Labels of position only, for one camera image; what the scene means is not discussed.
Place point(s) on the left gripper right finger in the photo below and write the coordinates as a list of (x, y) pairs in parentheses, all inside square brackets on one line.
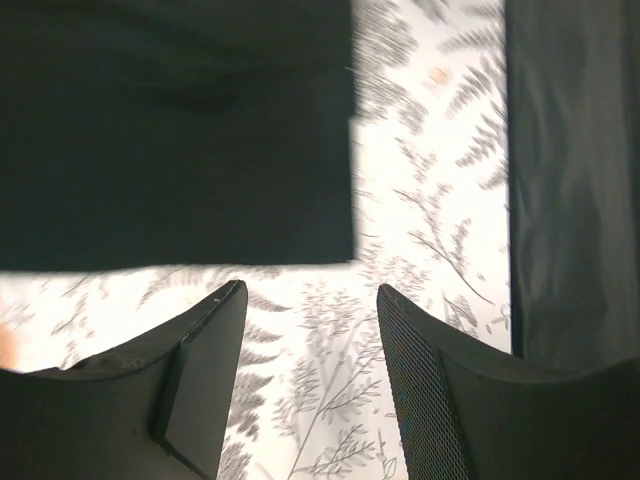
[(466, 410)]

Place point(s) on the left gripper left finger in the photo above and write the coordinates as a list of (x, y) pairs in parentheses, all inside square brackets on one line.
[(155, 407)]

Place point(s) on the black t-shirt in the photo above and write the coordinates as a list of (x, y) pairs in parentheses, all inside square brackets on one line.
[(143, 133)]

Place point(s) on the floral patterned table mat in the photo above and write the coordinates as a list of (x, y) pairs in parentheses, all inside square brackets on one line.
[(312, 398)]

